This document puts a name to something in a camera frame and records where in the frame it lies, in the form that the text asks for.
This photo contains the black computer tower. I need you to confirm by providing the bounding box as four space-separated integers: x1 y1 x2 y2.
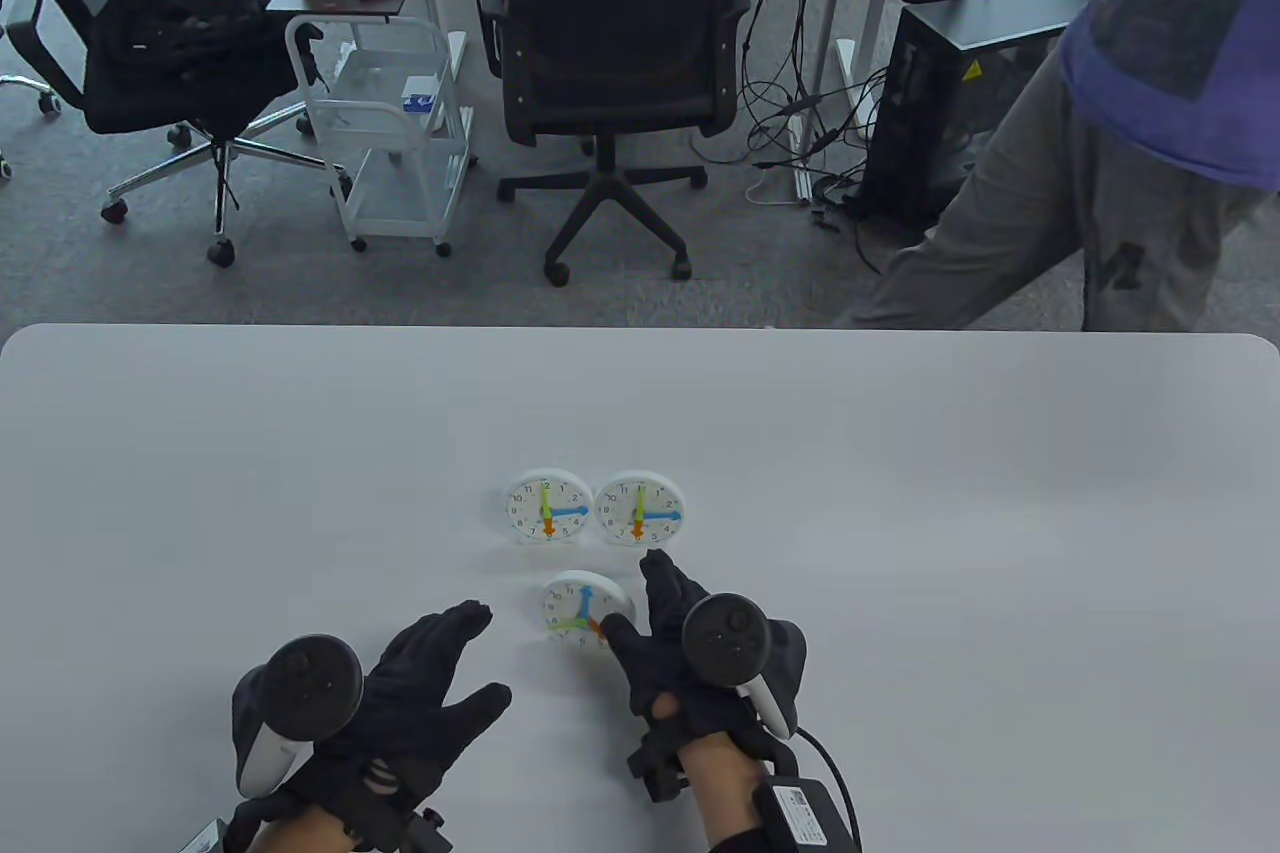
858 0 1086 229

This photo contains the chair base with casters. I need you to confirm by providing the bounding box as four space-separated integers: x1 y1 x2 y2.
0 73 63 181

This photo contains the black office chair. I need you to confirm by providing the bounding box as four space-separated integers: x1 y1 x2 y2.
467 0 766 287

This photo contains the person's right hand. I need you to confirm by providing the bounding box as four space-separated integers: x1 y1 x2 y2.
600 548 801 774

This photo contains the white teaching clock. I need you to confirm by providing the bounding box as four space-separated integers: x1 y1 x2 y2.
595 471 687 546
505 468 593 546
541 570 637 651

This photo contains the white mesh rolling cart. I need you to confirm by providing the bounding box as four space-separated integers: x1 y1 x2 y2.
285 15 479 257

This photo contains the person's left hand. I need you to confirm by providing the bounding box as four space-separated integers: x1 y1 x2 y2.
225 600 513 844

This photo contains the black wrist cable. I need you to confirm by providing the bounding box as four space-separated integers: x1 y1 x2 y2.
795 725 863 853

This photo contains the person's left forearm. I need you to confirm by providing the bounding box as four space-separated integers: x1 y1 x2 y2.
245 805 356 853

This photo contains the black and white hand controller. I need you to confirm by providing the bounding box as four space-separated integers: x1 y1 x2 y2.
232 634 364 799
682 593 808 739

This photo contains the black floor cable bundle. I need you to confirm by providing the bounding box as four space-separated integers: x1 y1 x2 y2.
690 0 941 279

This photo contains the dark side table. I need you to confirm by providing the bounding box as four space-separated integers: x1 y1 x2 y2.
265 0 469 79

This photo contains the black bag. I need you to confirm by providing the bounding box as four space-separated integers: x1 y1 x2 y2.
83 0 301 134

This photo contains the black wrist camera rig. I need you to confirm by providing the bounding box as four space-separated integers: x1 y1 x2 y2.
175 793 451 853
627 728 859 853

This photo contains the person's right forearm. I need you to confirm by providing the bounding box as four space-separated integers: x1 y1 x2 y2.
670 733 776 853

